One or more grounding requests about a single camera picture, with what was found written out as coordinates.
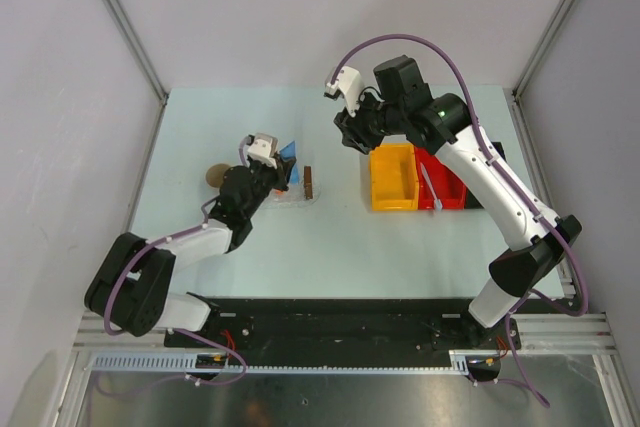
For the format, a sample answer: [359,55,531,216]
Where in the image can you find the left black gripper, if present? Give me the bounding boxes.
[243,153,295,219]

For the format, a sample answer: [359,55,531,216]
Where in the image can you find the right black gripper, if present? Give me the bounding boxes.
[335,87,406,155]

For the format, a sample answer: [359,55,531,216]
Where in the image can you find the blue toothpaste tube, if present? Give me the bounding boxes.
[279,141,300,185]

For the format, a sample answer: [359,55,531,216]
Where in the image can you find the brown wooden block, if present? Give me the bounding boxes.
[303,165,314,200]

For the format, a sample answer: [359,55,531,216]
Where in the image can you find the clear plastic tray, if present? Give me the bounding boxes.
[261,183,321,209]

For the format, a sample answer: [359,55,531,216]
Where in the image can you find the white paper cup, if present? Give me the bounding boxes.
[205,163,231,189]

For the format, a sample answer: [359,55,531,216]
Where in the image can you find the grey toothbrush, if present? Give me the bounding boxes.
[420,164,443,211]

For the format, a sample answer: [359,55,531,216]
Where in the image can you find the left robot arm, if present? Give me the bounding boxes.
[84,154,296,347]

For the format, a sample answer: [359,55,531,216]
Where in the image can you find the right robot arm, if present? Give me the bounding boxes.
[325,55,582,348]

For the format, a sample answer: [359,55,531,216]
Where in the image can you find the yellow plastic bin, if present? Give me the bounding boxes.
[369,143,419,212]

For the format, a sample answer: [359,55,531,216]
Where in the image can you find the red plastic bin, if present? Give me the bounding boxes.
[415,148,466,210]

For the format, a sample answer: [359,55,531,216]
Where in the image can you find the black plastic bin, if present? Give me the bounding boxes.
[464,141,506,210]

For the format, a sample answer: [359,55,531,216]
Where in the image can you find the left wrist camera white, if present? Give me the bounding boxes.
[247,133,278,169]

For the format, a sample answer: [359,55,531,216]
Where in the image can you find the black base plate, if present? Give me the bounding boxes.
[102,296,536,361]

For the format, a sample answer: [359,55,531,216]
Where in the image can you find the grey cable duct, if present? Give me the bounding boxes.
[89,350,474,376]

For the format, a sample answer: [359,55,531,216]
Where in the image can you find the left aluminium frame post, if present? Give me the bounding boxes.
[72,0,169,103]

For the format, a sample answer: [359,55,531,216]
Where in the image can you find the aluminium frame post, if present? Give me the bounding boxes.
[72,0,169,103]
[514,0,609,93]

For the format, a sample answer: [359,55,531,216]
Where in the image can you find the right aluminium frame post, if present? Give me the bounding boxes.
[514,0,609,93]

